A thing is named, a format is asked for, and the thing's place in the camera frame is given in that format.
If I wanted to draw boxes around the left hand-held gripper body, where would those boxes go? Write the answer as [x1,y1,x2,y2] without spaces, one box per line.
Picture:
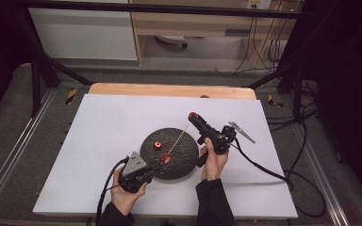
[117,151,156,194]

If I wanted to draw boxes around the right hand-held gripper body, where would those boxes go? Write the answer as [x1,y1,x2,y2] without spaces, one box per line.
[195,120,256,169]

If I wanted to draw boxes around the thin wooden skewer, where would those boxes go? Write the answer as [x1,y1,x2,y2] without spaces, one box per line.
[158,124,190,167]

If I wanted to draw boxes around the round black plate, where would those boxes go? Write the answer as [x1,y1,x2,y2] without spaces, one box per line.
[139,126,200,181]

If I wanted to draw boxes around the person's left hand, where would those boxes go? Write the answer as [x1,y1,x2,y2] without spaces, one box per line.
[109,167,149,218]

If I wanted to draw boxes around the person's right hand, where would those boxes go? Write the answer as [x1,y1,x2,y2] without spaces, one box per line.
[199,137,230,183]

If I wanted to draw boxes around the wooden table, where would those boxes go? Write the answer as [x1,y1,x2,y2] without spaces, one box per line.
[88,82,257,101]

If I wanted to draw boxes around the white board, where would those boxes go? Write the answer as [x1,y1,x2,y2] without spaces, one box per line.
[32,93,299,220]

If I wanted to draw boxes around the white device with black wheel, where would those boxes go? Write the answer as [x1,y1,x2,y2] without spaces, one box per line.
[155,34,189,49]

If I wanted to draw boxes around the wooden shelf unit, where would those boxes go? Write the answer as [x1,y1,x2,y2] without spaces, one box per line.
[128,0,298,69]

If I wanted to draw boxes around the white power strip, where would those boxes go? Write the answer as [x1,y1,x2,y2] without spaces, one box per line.
[246,0,272,10]

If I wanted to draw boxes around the white cabinet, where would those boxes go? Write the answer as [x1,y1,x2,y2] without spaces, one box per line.
[28,0,139,61]

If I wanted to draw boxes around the left hand-held gripper cable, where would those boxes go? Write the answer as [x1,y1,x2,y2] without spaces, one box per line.
[94,156,130,226]

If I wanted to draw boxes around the hand-held gripper cable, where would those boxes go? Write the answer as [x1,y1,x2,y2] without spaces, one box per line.
[94,156,130,226]
[231,137,327,218]

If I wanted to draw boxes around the right hand-held gripper cable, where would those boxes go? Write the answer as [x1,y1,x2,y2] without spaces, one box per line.
[231,137,327,218]

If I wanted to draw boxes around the black floor cables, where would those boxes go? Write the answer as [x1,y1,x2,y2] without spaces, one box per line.
[265,78,320,134]

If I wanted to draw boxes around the hanging black cables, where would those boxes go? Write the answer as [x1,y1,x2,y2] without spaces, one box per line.
[233,12,285,75]

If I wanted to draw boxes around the aluminium rail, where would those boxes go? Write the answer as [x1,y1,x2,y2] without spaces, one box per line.
[0,89,57,215]
[291,123,351,226]

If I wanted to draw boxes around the black metal frame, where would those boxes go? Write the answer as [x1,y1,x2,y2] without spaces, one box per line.
[12,0,316,124]

